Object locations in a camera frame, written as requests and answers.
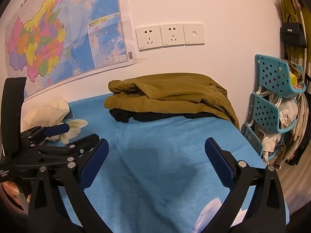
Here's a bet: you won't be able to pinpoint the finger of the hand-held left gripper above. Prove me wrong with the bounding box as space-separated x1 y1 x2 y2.
21 123 70 146
31 133 100 160

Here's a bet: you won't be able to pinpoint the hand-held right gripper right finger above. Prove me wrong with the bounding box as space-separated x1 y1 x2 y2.
204 138 287 233

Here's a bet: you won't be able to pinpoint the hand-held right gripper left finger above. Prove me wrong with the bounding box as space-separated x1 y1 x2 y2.
27 138 113 233

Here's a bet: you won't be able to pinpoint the cream clothing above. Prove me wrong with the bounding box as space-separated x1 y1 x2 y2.
21 99 71 131

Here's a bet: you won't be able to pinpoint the olive green pants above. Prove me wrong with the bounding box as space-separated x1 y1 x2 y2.
104 73 240 130

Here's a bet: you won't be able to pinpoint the person's left forearm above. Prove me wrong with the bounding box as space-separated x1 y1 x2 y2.
0 182 31 215

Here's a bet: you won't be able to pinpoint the hanging beige and dark clothes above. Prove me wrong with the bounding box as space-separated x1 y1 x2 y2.
284 91 311 166

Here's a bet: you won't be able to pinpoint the hanging yellow-green clothes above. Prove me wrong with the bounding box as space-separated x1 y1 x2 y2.
280 0 311 65

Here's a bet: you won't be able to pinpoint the teal perforated hanging basket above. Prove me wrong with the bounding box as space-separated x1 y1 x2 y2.
244 123 266 161
255 54 306 100
250 93 298 134

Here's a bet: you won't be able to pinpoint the blue floral printed bedsheet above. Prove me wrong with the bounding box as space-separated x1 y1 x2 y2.
22 92 291 233

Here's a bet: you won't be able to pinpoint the black clothing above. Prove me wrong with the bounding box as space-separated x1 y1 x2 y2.
109 109 219 123

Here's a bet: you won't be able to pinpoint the white plastic bags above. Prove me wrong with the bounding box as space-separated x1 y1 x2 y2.
279 99 298 130

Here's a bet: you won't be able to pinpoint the black handbag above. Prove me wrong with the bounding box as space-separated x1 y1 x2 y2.
280 15 308 49

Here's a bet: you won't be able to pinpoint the colourful wall map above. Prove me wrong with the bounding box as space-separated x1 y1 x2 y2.
5 0 149 102

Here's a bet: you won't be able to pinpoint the white wall socket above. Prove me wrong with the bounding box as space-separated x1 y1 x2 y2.
135 25 163 52
160 24 185 48

